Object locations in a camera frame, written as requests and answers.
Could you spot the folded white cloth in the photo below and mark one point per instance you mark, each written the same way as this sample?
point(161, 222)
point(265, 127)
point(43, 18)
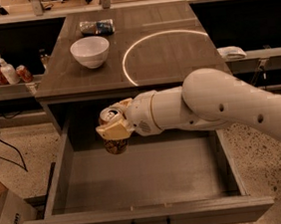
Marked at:
point(231, 53)

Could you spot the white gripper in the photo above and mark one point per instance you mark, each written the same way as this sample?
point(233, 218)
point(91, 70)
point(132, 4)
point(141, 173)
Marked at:
point(140, 113)

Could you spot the grey wooden cabinet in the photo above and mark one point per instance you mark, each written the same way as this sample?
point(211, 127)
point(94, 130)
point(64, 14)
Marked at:
point(153, 46)

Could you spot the crushed orange soda can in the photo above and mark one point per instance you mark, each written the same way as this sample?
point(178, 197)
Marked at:
point(112, 146)

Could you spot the open grey top drawer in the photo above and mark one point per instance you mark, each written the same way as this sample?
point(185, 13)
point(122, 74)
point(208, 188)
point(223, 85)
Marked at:
point(186, 176)

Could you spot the grey side shelf right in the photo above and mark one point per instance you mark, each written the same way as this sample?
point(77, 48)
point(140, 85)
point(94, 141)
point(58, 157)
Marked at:
point(269, 59)

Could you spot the grey side shelf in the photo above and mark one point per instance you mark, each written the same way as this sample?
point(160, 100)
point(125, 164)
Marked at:
point(269, 59)
point(21, 90)

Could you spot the small glass bottle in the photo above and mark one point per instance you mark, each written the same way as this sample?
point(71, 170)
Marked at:
point(44, 58)

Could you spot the grey side shelf left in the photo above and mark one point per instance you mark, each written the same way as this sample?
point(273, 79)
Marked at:
point(21, 90)

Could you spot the crumpled blue chip bag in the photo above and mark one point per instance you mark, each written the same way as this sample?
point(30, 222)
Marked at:
point(96, 28)

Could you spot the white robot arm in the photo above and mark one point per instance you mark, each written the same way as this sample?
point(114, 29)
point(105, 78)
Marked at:
point(207, 99)

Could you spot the white ceramic bowl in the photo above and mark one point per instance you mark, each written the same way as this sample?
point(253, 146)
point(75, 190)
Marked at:
point(91, 52)

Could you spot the white pump soap bottle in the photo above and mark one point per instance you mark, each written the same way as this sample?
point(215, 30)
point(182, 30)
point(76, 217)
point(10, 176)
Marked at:
point(9, 72)

